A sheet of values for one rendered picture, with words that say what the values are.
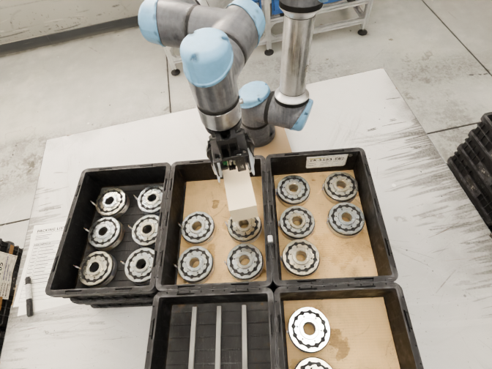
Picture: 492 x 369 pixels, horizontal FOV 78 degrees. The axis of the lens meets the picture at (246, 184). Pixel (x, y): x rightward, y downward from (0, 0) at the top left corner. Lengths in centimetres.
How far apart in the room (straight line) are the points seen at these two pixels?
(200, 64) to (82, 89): 271
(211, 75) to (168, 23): 17
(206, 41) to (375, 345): 77
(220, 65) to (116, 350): 90
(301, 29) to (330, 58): 190
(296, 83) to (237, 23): 50
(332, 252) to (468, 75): 222
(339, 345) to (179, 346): 40
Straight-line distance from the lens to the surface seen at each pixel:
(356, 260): 93
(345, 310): 89
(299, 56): 96
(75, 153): 155
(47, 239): 137
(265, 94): 108
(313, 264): 88
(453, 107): 262
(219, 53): 45
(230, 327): 88
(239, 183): 70
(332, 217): 93
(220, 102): 50
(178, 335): 91
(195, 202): 102
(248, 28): 55
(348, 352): 88
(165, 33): 61
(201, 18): 57
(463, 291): 115
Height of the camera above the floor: 170
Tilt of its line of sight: 59 degrees down
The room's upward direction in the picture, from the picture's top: 12 degrees counter-clockwise
